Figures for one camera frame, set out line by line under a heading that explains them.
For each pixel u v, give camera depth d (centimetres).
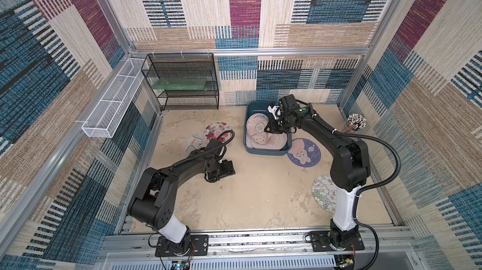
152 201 45
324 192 87
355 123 88
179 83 94
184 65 100
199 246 73
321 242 73
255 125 96
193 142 105
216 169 76
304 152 99
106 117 94
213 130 109
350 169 52
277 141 102
